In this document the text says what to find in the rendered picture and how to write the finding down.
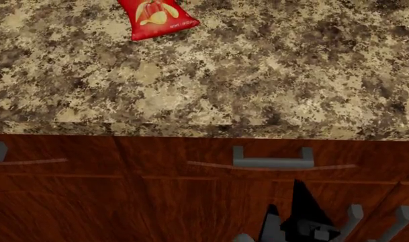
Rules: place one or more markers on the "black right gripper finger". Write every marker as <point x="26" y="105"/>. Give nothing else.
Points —
<point x="306" y="201"/>
<point x="273" y="225"/>

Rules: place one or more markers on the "wooden drawer front, wide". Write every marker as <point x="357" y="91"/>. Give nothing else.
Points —
<point x="177" y="151"/>

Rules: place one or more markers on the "red chip bag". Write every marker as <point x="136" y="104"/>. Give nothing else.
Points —
<point x="157" y="15"/>

